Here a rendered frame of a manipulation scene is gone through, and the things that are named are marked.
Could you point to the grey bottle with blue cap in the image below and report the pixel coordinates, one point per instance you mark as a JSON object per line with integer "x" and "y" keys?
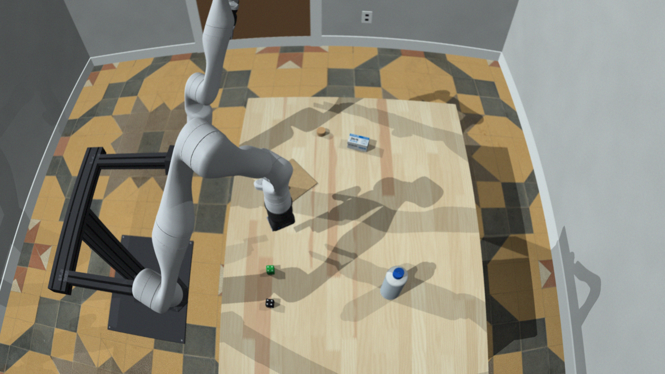
{"x": 394, "y": 281}

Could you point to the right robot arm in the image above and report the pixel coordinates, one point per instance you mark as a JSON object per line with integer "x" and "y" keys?
{"x": 205, "y": 150}

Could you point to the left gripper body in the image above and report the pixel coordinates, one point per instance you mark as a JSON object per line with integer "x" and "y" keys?
{"x": 234, "y": 6}

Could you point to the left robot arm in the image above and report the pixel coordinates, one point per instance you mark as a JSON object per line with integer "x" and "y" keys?
{"x": 201, "y": 89}

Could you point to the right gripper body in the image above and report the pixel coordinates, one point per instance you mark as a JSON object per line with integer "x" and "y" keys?
{"x": 279, "y": 215}

